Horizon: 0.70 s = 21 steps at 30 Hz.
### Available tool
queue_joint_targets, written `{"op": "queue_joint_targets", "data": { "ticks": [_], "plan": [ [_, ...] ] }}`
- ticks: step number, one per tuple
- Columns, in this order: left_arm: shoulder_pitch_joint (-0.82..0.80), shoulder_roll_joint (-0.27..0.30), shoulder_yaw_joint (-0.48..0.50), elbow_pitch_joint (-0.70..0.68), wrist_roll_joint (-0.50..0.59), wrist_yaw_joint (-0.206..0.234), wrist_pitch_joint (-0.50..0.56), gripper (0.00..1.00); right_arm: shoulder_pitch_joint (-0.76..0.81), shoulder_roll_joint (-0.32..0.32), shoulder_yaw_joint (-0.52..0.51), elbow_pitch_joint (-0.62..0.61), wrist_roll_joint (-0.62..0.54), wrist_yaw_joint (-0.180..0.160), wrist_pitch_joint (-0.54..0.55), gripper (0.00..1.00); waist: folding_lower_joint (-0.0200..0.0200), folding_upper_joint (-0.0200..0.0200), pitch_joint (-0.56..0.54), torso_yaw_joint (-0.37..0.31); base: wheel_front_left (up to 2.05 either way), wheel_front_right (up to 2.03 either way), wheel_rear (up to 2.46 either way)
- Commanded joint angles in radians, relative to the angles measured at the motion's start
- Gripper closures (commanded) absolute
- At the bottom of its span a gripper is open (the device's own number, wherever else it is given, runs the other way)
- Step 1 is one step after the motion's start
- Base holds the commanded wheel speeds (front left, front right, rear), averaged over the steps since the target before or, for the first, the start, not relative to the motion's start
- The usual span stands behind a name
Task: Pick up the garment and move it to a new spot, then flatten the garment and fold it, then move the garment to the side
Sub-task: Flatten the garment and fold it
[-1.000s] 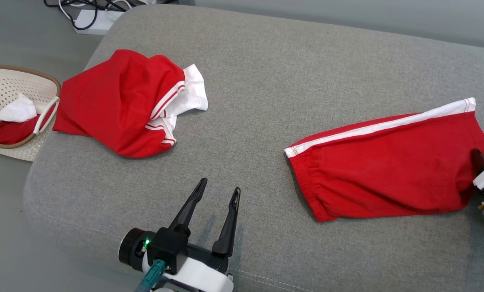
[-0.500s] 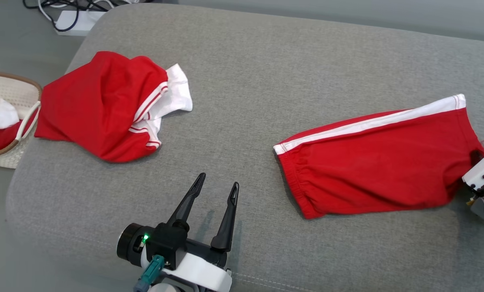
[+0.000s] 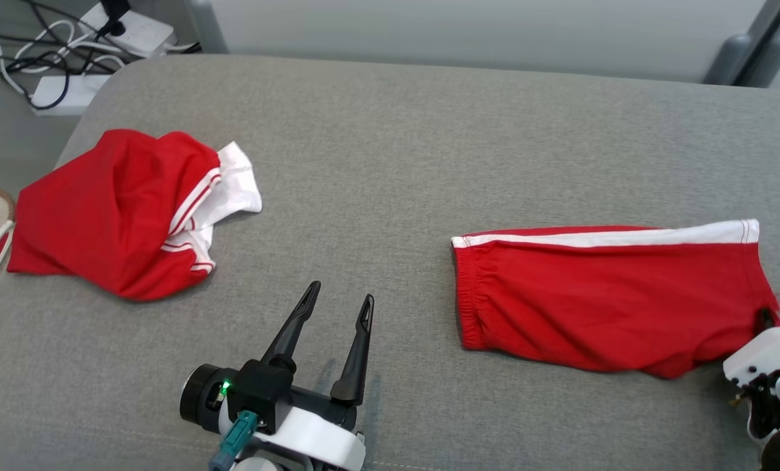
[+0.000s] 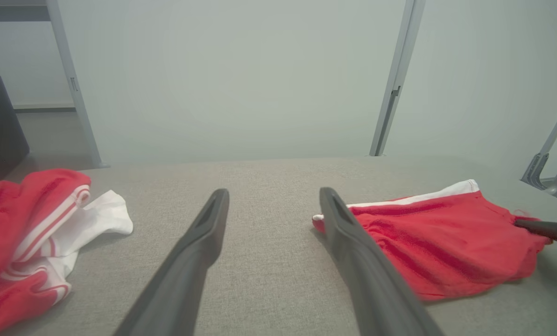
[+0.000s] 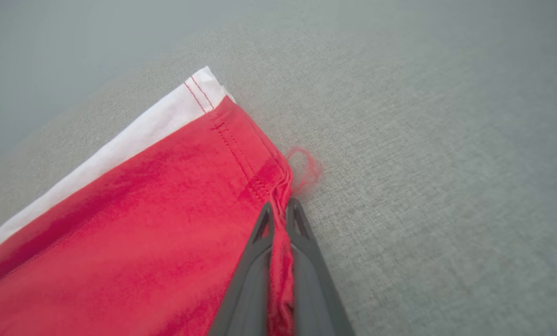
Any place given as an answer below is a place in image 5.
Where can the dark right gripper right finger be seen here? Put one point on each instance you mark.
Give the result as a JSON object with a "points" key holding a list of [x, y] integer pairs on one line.
{"points": [[313, 289]]}

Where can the grey fabric sofa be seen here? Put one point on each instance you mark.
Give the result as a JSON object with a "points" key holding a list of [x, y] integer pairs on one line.
{"points": [[423, 186]]}

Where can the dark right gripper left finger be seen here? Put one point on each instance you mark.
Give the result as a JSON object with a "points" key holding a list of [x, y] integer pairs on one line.
{"points": [[245, 289]]}

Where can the red shorts with white stripe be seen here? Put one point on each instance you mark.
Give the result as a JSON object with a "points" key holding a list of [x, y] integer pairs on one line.
{"points": [[133, 233]]}

